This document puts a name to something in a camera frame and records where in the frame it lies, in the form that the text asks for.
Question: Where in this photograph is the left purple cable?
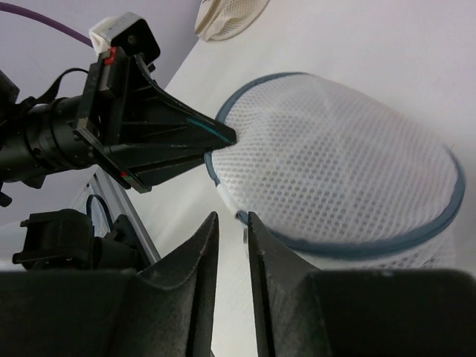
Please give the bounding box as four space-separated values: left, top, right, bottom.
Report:
0 2 94 49

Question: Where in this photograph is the beige round bag lower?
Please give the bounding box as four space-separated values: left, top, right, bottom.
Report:
194 0 269 42

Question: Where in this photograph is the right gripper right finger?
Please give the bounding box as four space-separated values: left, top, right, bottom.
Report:
248 213 475 356

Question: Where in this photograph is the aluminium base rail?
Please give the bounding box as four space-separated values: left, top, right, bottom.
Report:
72 169 160 266

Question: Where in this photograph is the white mesh bag blue zipper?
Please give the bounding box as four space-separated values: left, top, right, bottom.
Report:
205 72 466 268

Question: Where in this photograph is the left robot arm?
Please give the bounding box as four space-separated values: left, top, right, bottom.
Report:
1 48 237 193

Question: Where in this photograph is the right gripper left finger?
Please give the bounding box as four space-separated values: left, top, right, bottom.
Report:
1 212 219 356

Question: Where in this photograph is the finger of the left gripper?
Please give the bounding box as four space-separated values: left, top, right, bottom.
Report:
129 55 237 149
103 142 216 186

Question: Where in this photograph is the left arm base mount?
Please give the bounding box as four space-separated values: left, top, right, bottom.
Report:
12 209 151 272

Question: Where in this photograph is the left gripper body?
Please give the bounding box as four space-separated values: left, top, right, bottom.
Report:
73 47 152 193

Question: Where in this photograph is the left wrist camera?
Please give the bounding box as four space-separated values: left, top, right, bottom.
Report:
89 12 161 64

